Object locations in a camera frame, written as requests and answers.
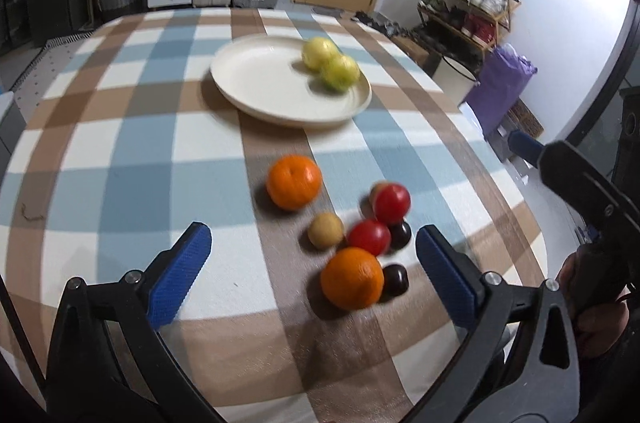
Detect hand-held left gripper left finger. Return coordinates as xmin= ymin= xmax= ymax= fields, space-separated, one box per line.
xmin=45 ymin=222 xmax=226 ymax=423

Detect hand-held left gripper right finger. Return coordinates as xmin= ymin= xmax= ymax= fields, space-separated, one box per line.
xmin=415 ymin=224 xmax=583 ymax=423

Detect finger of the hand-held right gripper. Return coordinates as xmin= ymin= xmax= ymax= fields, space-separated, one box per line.
xmin=510 ymin=130 xmax=626 ymax=229

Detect dark purple plum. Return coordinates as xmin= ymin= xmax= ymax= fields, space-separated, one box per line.
xmin=381 ymin=264 xmax=410 ymax=301
xmin=389 ymin=221 xmax=413 ymax=250

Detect red tomato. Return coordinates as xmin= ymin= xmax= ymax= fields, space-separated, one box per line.
xmin=372 ymin=184 xmax=412 ymax=225
xmin=347 ymin=219 xmax=392 ymax=257

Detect light orange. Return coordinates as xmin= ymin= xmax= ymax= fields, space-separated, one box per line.
xmin=320 ymin=247 xmax=385 ymax=310

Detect round brown longan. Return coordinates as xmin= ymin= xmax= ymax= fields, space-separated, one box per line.
xmin=307 ymin=212 xmax=345 ymax=250

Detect deep orange mandarin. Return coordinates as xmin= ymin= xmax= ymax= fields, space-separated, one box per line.
xmin=266 ymin=155 xmax=322 ymax=211

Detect cream round plate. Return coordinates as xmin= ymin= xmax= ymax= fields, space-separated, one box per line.
xmin=209 ymin=34 xmax=374 ymax=128

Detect person's right hand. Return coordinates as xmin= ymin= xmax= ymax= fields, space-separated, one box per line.
xmin=555 ymin=250 xmax=633 ymax=359

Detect brown patterned doormat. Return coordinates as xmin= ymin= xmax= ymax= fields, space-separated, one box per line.
xmin=505 ymin=98 xmax=545 ymax=138

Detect purple plastic bag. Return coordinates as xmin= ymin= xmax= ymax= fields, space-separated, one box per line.
xmin=465 ymin=44 xmax=538 ymax=138

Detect checked tablecloth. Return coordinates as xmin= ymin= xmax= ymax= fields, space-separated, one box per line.
xmin=0 ymin=7 xmax=548 ymax=423

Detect white bucket with black rim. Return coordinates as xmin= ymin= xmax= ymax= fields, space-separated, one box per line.
xmin=434 ymin=54 xmax=478 ymax=104

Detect cardboard box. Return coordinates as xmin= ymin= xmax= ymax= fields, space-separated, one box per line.
xmin=390 ymin=35 xmax=431 ymax=68

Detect yellow-green guava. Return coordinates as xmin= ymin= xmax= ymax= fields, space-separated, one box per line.
xmin=301 ymin=37 xmax=342 ymax=72
xmin=320 ymin=54 xmax=361 ymax=94

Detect black shoes on floor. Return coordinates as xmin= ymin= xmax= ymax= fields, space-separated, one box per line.
xmin=352 ymin=10 xmax=401 ymax=36

